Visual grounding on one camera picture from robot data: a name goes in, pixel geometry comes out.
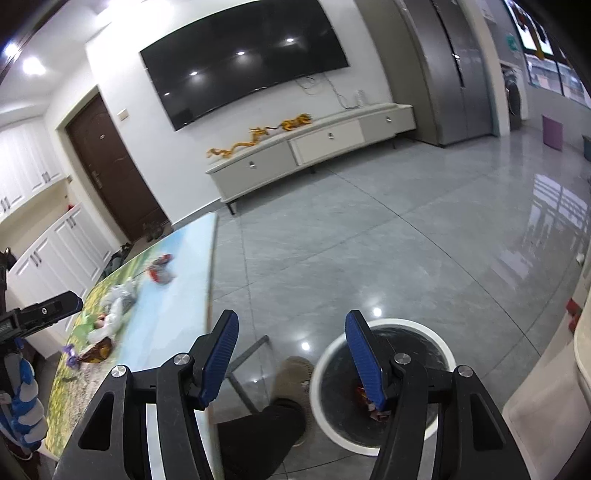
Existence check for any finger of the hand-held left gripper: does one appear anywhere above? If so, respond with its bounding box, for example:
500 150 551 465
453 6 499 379
17 291 84 331

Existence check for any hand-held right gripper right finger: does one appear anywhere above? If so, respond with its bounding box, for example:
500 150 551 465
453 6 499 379
344 310 527 480

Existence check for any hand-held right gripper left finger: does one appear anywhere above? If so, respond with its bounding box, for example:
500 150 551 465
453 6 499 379
53 309 241 480

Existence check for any white tissue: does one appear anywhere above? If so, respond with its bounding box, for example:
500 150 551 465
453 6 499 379
90 314 125 344

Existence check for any brown wrapper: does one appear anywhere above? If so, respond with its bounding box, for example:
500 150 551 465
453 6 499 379
76 337 114 363

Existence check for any white trash bin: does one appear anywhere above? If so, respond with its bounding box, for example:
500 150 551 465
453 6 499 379
310 317 458 457

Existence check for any red snack wrapper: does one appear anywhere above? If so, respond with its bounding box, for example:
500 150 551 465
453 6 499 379
147 254 178 284

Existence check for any person's left hand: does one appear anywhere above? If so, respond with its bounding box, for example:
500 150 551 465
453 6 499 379
0 353 49 459

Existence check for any red orange wrapper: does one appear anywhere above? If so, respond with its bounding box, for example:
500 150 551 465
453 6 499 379
355 387 393 422

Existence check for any white base cabinet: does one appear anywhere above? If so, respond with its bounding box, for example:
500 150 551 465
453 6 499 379
7 200 116 361

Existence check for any flower print table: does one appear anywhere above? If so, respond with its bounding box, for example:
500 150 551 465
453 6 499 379
44 211 269 480

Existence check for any person's beige shoe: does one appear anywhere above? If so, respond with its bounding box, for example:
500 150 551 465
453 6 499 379
270 355 317 446

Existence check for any person's black trouser leg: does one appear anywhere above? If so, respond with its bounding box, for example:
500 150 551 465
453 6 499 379
217 399 306 480

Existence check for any dark brown entrance door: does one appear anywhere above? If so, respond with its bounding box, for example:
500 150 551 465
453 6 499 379
66 95 169 243

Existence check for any white television cabinet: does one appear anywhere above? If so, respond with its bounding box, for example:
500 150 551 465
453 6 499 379
205 102 415 215

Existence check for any grey refrigerator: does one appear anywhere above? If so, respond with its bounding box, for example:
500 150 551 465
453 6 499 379
402 0 502 147

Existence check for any grey washing machine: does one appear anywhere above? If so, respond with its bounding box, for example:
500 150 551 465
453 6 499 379
501 65 529 132

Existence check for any window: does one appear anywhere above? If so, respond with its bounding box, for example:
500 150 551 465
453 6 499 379
503 0 587 107

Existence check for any white wall cabinet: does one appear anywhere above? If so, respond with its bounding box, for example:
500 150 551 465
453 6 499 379
0 122 63 222

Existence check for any white cable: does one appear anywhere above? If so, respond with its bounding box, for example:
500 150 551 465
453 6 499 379
295 71 365 109

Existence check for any black wall television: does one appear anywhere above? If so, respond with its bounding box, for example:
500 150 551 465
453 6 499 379
139 0 350 132

